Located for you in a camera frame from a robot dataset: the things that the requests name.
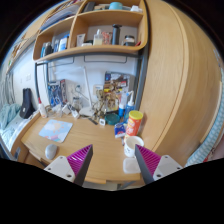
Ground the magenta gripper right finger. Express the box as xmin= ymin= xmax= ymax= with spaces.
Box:
xmin=135 ymin=145 xmax=182 ymax=184

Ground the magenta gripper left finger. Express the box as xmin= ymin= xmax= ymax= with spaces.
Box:
xmin=45 ymin=144 xmax=93 ymax=186

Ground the grey computer mouse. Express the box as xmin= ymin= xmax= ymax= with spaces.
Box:
xmin=45 ymin=144 xmax=58 ymax=160

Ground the pastel patterned mouse pad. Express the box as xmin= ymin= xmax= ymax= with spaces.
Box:
xmin=39 ymin=119 xmax=73 ymax=143

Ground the clear plastic lid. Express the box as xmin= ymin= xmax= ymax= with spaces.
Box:
xmin=123 ymin=158 xmax=140 ymax=174

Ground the white mug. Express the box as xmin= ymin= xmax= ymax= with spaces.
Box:
xmin=124 ymin=136 xmax=144 ymax=157

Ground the blue snack packet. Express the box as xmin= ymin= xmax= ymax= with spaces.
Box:
xmin=114 ymin=123 xmax=126 ymax=138

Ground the orange yellow-lidded canister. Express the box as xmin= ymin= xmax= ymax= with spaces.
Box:
xmin=126 ymin=110 xmax=143 ymax=136

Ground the white desk lamp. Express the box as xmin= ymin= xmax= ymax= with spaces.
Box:
xmin=80 ymin=66 xmax=94 ymax=117

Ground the teal round tin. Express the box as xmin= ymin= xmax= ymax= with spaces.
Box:
xmin=105 ymin=113 xmax=120 ymax=125

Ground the blue spray bottle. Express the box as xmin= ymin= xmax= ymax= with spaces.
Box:
xmin=124 ymin=91 xmax=135 ymax=121

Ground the white red-capped bottle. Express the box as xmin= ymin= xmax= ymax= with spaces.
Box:
xmin=38 ymin=98 xmax=47 ymax=118

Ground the blue figure box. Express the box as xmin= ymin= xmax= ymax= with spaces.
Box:
xmin=48 ymin=79 xmax=67 ymax=107

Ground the light blue bedding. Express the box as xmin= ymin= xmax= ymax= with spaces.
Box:
xmin=0 ymin=104 xmax=30 ymax=150

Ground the dark glass jar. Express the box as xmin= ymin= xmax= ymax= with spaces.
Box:
xmin=123 ymin=35 xmax=135 ymax=46

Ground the clear perfume bottle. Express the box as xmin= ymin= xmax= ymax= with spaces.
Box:
xmin=93 ymin=29 xmax=103 ymax=45

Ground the tall black bottle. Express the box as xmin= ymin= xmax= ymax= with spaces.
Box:
xmin=112 ymin=24 xmax=120 ymax=45

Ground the teal bowl on shelf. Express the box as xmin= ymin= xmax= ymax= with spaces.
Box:
xmin=109 ymin=2 xmax=123 ymax=10

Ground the wooden wall shelf unit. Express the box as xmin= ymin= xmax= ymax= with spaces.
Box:
xmin=33 ymin=0 xmax=148 ymax=61

